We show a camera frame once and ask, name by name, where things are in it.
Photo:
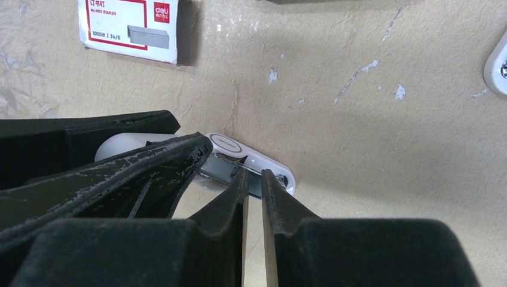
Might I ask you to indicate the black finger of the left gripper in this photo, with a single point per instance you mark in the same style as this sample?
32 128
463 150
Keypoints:
169 165

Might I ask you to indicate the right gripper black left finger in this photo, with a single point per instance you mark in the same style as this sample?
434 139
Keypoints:
206 249

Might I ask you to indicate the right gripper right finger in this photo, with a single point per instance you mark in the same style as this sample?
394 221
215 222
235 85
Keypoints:
303 249

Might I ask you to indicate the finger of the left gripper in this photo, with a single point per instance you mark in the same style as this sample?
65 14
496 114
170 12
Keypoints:
33 148

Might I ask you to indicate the red staple box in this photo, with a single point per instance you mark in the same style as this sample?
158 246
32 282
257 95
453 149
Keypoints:
146 29

